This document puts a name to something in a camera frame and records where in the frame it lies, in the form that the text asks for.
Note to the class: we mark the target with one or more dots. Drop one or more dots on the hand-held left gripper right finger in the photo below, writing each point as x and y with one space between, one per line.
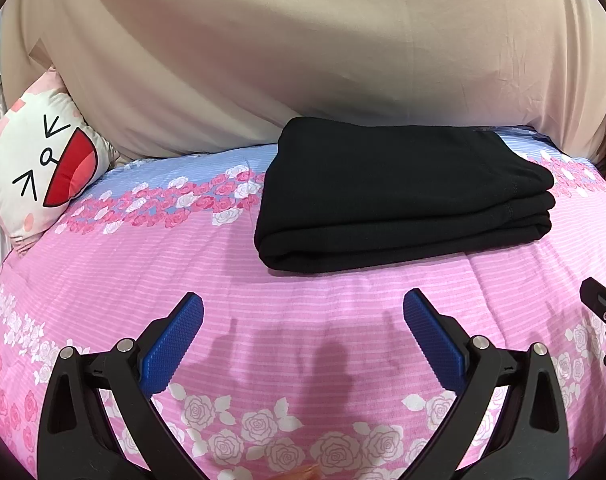
435 340

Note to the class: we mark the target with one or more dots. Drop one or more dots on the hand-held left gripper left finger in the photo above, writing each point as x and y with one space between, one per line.
170 345

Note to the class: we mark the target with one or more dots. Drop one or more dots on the black pants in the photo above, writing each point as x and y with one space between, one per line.
393 195

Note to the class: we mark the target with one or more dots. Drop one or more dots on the pink floral bed sheet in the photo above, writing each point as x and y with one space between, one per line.
303 310

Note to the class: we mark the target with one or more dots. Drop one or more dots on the white cartoon face cushion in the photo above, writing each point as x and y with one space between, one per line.
43 160

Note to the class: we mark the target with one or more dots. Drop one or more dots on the beige cloth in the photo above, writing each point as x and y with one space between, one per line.
308 50

